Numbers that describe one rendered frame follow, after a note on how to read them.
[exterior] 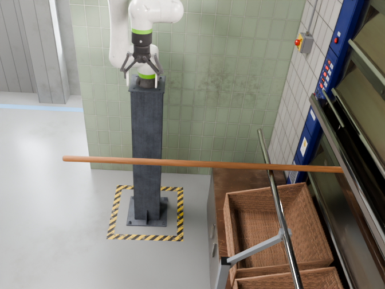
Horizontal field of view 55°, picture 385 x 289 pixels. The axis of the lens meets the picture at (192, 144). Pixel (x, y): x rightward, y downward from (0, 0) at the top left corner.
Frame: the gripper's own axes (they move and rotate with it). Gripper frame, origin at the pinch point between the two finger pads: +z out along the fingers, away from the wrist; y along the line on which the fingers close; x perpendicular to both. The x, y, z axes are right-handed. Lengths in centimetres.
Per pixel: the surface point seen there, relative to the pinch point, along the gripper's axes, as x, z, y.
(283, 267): 50, 71, -74
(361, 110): 20, -4, -100
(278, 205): 47, 31, -63
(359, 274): 68, 50, -99
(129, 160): 24.6, 27.9, 4.0
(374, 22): 0, -37, -102
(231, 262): 61, 53, -44
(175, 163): 25.0, 28.1, -17.7
